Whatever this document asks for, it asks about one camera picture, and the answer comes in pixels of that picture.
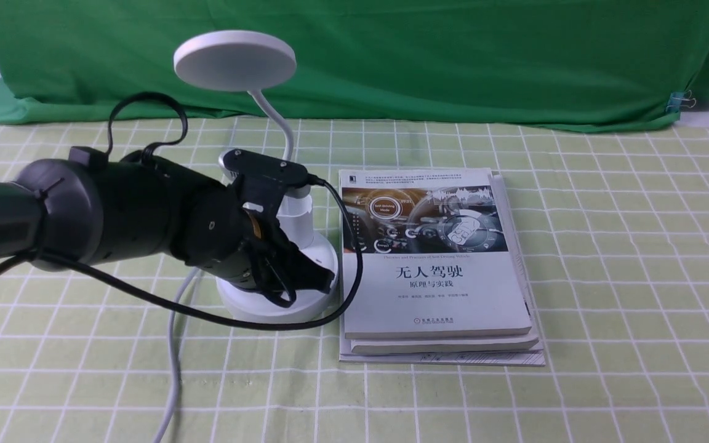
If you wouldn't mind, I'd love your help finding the white top book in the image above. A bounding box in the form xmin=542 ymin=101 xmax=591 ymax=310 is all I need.
xmin=338 ymin=169 xmax=533 ymax=340

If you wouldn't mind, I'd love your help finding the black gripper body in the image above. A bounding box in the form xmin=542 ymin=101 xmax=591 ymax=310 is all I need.
xmin=170 ymin=182 xmax=272 ymax=291

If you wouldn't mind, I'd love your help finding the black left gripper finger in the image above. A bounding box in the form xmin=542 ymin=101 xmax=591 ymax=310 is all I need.
xmin=281 ymin=246 xmax=335 ymax=293

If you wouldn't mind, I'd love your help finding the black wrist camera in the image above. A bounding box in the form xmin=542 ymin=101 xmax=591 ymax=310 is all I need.
xmin=218 ymin=148 xmax=311 ymax=217

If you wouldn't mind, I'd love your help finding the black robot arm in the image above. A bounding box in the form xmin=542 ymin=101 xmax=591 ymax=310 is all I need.
xmin=0 ymin=146 xmax=335 ymax=308

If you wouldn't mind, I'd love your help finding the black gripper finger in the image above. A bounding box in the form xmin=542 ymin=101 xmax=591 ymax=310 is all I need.
xmin=250 ymin=231 xmax=297 ymax=308

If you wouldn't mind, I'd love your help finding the bottom paper booklet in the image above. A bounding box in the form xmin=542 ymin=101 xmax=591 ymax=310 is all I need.
xmin=338 ymin=175 xmax=547 ymax=367

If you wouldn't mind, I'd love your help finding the green checkered tablecloth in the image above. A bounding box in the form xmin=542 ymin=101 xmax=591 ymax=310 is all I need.
xmin=0 ymin=120 xmax=709 ymax=442

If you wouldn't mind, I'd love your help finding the white desk lamp with base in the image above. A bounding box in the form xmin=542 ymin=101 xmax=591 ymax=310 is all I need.
xmin=174 ymin=30 xmax=340 ymax=327

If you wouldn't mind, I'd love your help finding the black camera cable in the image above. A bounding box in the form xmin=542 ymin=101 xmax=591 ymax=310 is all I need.
xmin=0 ymin=92 xmax=364 ymax=332

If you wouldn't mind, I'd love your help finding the blue binder clip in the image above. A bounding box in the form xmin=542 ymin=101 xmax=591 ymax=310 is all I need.
xmin=665 ymin=90 xmax=697 ymax=113

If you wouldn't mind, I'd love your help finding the green backdrop cloth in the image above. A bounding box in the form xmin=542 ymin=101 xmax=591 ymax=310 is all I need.
xmin=0 ymin=1 xmax=709 ymax=134

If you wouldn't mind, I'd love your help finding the white lamp power cord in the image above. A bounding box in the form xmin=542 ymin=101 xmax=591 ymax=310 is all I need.
xmin=153 ymin=267 xmax=201 ymax=443

